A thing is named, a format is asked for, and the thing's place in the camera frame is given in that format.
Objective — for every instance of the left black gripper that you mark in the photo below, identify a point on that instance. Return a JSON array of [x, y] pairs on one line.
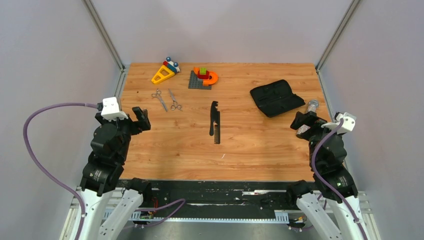
[[143, 121]]

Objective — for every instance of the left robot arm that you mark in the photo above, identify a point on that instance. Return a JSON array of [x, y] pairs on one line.
[[101, 174]]

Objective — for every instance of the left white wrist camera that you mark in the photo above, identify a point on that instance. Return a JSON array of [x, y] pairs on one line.
[[112, 110]]

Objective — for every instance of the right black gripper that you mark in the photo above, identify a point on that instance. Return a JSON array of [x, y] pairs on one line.
[[308, 119]]

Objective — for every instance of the black straight comb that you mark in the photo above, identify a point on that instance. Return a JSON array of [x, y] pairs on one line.
[[217, 128]]

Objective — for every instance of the black zip tool case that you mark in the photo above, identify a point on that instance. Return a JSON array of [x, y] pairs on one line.
[[276, 98]]

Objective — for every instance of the silver scissors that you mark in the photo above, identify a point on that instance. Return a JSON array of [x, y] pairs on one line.
[[175, 105], [157, 95]]

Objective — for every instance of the green lego block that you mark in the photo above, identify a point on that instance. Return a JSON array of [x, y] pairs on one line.
[[203, 71]]

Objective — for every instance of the red lego block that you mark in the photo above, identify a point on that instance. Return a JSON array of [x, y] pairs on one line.
[[203, 77]]

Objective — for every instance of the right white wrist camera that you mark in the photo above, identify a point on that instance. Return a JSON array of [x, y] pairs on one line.
[[344, 123]]

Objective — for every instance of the clear tube of beads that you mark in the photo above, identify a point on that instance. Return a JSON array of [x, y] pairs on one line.
[[302, 120]]

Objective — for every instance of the orange curved toy piece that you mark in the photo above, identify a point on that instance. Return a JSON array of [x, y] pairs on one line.
[[213, 77]]

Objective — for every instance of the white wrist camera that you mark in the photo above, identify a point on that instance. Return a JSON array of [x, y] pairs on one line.
[[344, 123], [112, 110]]

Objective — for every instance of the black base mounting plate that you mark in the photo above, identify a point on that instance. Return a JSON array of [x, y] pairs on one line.
[[219, 199]]

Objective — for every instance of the grey lego baseplate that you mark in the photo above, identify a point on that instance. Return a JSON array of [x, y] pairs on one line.
[[197, 83]]

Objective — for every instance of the silver scissors right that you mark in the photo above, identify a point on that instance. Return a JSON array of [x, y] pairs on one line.
[[175, 105]]

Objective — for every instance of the black handled tail comb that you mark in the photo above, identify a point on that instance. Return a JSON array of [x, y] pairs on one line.
[[213, 114]]

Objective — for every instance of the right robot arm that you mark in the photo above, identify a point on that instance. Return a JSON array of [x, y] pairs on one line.
[[336, 185]]

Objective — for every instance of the silver scissors left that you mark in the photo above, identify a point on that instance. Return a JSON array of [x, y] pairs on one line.
[[157, 95]]

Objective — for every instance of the yellow triangle toy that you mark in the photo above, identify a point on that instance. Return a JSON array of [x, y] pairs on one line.
[[168, 69]]

